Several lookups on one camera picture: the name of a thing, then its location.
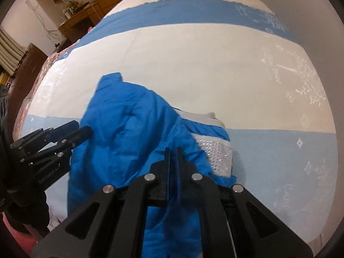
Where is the person's left forearm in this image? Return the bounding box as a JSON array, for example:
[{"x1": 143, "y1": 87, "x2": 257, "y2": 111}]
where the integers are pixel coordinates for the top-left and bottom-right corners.
[{"x1": 0, "y1": 211, "x2": 37, "y2": 257}]

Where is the pink floral quilt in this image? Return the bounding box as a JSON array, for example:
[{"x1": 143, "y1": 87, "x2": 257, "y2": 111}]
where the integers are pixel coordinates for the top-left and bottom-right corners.
[{"x1": 12, "y1": 25, "x2": 97, "y2": 137}]

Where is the blue and white bedspread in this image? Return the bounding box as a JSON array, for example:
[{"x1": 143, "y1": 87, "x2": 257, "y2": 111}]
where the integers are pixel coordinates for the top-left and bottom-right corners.
[{"x1": 15, "y1": 0, "x2": 339, "y2": 250}]

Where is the person's left hand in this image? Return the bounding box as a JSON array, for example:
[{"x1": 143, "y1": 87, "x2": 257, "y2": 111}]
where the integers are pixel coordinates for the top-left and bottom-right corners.
[{"x1": 4, "y1": 189, "x2": 51, "y2": 238}]

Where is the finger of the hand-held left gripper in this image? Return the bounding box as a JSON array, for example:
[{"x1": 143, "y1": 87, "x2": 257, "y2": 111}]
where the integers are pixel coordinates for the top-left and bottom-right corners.
[
  {"x1": 10, "y1": 120, "x2": 80, "y2": 151},
  {"x1": 20, "y1": 125, "x2": 92, "y2": 167}
]

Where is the dark wooden headboard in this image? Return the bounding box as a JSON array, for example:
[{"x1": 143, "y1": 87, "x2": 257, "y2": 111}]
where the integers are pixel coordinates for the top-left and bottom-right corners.
[{"x1": 7, "y1": 43, "x2": 48, "y2": 105}]

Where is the blue puffer jacket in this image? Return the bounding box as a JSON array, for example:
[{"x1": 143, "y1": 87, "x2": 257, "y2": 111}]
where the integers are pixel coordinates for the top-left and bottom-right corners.
[{"x1": 67, "y1": 72, "x2": 237, "y2": 258}]

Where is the wooden desk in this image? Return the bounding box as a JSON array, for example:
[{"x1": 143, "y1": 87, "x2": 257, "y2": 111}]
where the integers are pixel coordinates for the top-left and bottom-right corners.
[{"x1": 58, "y1": 2, "x2": 101, "y2": 41}]

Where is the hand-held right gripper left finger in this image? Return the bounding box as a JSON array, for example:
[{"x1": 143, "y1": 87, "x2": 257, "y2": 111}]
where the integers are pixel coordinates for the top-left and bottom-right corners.
[{"x1": 31, "y1": 147, "x2": 173, "y2": 258}]

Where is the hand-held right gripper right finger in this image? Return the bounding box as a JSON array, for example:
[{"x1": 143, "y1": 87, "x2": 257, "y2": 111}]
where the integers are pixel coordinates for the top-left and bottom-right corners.
[{"x1": 175, "y1": 147, "x2": 314, "y2": 258}]

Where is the clutter on desk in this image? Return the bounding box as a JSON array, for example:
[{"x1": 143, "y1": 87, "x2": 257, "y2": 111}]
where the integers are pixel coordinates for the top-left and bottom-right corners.
[{"x1": 63, "y1": 0, "x2": 90, "y2": 15}]

